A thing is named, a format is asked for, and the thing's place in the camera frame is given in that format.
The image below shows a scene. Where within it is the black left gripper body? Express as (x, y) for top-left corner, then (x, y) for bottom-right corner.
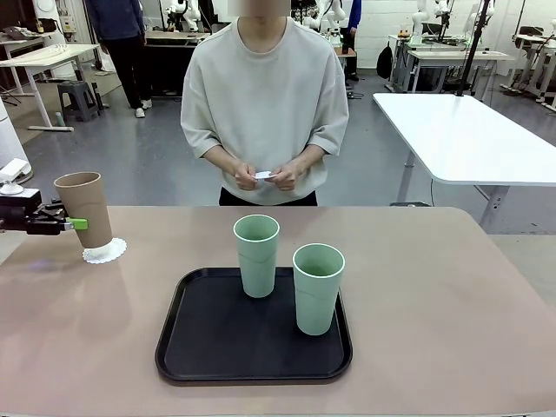
(0, 189), (43, 235)

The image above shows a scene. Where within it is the brown cup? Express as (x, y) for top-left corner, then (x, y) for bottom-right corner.
(53, 171), (115, 249)

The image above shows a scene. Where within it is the green cup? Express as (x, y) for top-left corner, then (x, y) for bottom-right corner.
(233, 214), (281, 300)
(292, 243), (347, 337)

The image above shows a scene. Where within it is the person's right forearm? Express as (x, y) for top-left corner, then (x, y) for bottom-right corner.
(202, 145), (242, 171)

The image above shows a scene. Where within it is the person's left forearm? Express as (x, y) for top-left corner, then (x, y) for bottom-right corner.
(288, 142), (322, 173)

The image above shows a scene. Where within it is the person's right hand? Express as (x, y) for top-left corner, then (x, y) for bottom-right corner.
(234, 161), (261, 191)

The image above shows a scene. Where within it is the person's left hand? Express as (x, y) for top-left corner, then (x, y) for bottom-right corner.
(275, 163), (301, 192)

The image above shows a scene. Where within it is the white cylindrical appliance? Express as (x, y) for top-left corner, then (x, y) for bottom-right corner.
(0, 99), (28, 169)

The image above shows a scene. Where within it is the grey plastic stool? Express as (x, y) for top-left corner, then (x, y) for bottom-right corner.
(57, 81), (103, 123)

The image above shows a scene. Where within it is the white desk with slim legs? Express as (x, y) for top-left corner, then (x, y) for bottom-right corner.
(0, 44), (101, 131)

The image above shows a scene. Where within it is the bystander in dark navy top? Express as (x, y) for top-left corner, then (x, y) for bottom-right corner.
(86, 0), (153, 119)

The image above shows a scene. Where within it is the brown top lab table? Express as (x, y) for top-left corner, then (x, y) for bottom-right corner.
(145, 30), (209, 96)

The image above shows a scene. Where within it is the black plastic tray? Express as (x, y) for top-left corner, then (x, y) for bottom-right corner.
(155, 267), (354, 384)

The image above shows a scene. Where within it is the person in beige sweatshirt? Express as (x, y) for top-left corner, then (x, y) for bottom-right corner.
(180, 0), (350, 208)

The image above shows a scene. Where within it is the bystander in blue jacket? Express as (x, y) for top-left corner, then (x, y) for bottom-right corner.
(342, 0), (362, 82)

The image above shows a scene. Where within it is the black backpack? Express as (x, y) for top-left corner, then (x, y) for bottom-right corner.
(375, 42), (394, 81)

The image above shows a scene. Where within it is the large white table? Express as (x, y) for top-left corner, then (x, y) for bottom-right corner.
(372, 93), (556, 238)

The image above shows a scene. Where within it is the long white lab bench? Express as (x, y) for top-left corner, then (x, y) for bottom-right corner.
(406, 50), (516, 95)

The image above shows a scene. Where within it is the black tripod pole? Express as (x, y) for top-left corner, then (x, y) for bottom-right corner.
(453, 0), (490, 97)

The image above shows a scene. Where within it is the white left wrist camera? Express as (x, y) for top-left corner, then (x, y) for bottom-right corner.
(0, 158), (34, 195)

